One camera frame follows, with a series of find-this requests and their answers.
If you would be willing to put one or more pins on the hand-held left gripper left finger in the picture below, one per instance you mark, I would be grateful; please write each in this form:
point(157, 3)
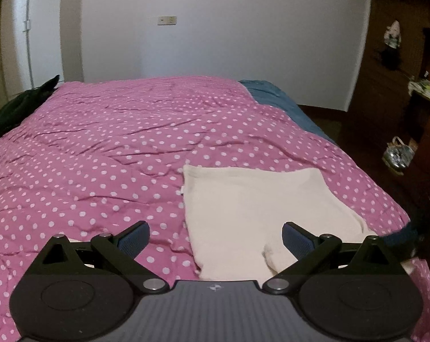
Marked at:
point(133, 239)

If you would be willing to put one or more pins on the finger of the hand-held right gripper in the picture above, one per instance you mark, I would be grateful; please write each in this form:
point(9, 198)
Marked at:
point(402, 238)

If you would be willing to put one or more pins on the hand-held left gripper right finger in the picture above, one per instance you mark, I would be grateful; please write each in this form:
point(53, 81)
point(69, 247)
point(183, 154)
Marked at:
point(295, 240)

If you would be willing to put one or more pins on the cream shorts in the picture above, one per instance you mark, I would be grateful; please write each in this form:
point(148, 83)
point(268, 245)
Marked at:
point(236, 206)

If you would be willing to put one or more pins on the pink polka dot blanket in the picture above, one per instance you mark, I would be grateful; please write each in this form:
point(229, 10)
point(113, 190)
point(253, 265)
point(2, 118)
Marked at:
point(93, 156)

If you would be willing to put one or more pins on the blue bed sheet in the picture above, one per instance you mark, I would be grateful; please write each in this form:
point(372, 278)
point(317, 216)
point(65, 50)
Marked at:
point(282, 101)

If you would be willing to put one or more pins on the green and white box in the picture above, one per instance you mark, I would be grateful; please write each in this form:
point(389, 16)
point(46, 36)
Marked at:
point(424, 88)

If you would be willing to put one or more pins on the dark clothing pile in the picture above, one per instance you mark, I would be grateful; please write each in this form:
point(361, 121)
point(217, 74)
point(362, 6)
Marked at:
point(19, 105)

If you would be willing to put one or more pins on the white hanging ornament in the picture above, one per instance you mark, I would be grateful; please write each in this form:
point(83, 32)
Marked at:
point(393, 34)

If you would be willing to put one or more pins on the white wall outlet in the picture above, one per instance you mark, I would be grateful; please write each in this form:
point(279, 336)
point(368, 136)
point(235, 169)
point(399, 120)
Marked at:
point(167, 20)

